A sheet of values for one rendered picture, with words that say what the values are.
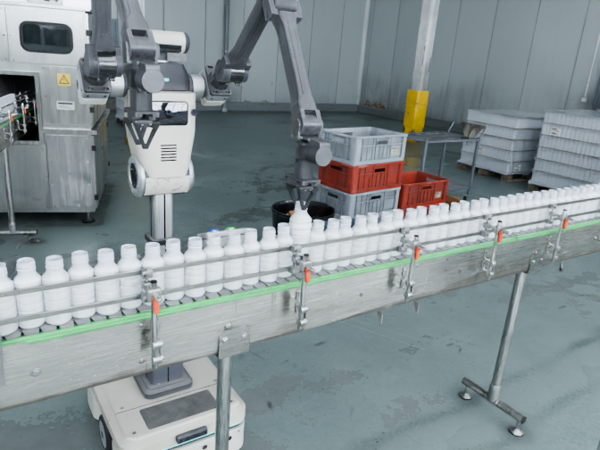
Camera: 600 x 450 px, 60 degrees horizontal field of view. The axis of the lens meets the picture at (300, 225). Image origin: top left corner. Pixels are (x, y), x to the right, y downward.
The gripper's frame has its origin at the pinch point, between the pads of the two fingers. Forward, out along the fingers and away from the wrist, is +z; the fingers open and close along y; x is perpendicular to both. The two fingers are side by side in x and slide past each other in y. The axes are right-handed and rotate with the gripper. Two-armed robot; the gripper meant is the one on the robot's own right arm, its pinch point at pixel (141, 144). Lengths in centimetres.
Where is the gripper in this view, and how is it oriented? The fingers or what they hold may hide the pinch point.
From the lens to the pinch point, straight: 148.5
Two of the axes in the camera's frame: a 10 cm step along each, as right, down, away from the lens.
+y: 5.5, 3.0, -7.8
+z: -0.8, 9.5, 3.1
